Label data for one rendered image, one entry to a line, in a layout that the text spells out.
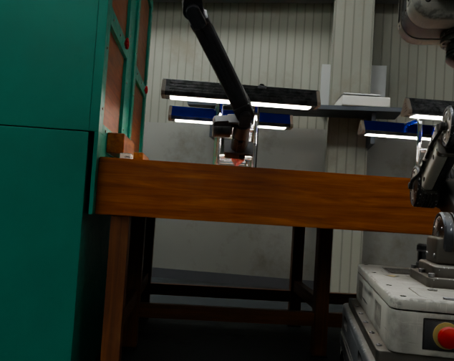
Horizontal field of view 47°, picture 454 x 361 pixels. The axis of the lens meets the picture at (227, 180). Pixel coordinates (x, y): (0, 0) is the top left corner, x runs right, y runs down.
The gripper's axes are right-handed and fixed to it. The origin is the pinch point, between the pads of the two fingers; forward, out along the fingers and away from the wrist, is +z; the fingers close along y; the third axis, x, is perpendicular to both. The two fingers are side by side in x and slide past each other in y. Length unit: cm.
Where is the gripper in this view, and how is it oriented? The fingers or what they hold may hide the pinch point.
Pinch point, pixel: (235, 165)
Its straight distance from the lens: 186.2
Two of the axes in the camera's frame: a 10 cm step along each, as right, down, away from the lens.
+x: -0.2, 7.3, -6.9
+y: -9.9, -0.8, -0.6
